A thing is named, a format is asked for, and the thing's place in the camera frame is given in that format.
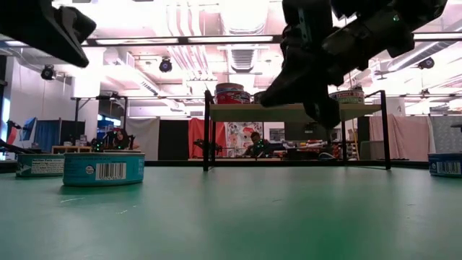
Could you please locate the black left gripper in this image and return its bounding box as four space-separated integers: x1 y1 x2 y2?
0 0 97 69

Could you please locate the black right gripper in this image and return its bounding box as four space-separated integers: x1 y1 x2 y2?
260 0 369 129

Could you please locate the large red albacore can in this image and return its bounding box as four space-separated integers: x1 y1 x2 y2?
215 90 253 105

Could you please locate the red label gold-lid can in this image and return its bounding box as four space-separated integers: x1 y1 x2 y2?
215 82 245 93

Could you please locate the large teal tuna can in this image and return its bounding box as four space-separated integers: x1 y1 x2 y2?
15 153 66 178
63 152 146 188

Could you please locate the blue label tuna can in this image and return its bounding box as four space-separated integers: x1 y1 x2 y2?
427 152 462 178

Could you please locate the wooden shelf with black legs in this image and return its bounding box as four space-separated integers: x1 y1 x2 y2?
203 89 391 171

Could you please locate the black ceiling spotlight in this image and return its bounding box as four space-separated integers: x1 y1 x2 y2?
417 56 436 71
158 57 173 74
40 64 58 81

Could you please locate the cluttered background workbench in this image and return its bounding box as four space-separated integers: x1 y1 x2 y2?
269 139 360 162

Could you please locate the person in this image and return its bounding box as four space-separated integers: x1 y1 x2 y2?
108 128 141 151
245 131 271 159

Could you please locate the white and red poster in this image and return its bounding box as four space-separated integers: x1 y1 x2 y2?
225 121 264 157

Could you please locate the beige hanging cloth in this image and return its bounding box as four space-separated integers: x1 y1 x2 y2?
368 114 436 163

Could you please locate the blue tilted screen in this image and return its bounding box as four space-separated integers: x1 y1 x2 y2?
19 116 38 142

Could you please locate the blue hanging curtain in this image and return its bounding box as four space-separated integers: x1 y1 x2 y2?
35 120 61 153

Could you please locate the wooden crate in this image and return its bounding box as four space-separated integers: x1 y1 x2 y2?
51 145 92 155

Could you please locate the red background object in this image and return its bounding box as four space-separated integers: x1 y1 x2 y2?
6 124 19 145

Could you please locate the red hanging banner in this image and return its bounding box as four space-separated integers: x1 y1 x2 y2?
187 117 228 159

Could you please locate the white hanging curtain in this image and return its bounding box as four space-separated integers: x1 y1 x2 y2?
124 116 160 160

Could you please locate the grey hanging cloth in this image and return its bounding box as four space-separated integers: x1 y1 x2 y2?
429 115 462 155

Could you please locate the green table mat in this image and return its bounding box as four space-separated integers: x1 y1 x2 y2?
0 164 462 260

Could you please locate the ribbed ventilation duct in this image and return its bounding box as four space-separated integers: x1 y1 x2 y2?
229 45 259 73

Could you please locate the black background rig frame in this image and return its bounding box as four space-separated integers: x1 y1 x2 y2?
71 95 129 160

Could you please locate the black wall panel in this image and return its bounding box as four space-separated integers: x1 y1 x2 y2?
158 118 188 160

